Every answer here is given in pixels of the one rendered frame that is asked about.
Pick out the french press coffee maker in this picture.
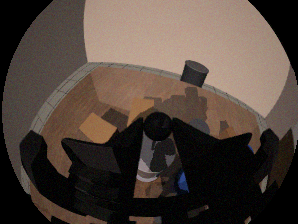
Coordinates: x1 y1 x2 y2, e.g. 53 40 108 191
137 112 176 183

